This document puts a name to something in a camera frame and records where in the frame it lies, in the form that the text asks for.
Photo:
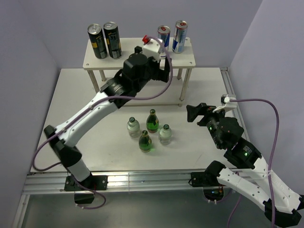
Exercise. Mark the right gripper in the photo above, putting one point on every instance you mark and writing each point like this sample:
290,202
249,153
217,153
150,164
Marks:
192,111

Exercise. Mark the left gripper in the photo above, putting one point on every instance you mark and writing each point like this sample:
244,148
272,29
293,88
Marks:
160,74

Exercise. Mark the silver can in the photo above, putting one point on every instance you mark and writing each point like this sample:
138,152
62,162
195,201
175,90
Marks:
164,35
179,37

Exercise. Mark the clear soda bottle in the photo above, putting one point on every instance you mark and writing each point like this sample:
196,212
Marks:
165,134
133,127

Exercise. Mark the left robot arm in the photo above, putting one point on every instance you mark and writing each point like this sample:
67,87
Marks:
64,138

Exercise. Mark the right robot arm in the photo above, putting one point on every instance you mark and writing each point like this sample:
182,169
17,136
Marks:
279,203

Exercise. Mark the white two-tier shelf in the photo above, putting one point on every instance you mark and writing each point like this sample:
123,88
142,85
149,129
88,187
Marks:
100,70

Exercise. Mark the green glass bottle rear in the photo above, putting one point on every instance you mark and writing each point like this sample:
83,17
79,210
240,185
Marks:
152,122

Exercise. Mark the green glass bottle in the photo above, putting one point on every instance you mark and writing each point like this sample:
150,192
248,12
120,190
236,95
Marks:
145,142
152,122

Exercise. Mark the black can right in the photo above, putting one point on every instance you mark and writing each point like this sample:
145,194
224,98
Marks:
111,33

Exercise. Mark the black can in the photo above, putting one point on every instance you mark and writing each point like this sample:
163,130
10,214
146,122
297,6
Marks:
97,40
111,33

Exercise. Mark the green glass bottle front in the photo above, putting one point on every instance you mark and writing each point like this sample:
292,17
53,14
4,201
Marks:
145,142

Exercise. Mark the black can left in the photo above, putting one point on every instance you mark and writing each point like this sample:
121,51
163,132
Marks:
97,40

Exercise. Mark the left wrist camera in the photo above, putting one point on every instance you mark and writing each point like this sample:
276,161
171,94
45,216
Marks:
152,47

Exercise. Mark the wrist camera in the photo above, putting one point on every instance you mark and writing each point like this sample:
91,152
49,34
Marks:
227,104
152,47

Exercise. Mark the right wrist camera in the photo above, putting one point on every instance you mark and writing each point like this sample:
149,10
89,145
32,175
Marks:
227,104

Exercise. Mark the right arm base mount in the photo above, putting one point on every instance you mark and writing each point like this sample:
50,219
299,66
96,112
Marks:
213,192

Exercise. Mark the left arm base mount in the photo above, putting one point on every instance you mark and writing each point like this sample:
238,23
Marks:
86,191

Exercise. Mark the aluminium rail frame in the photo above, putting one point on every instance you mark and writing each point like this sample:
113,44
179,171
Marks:
134,174

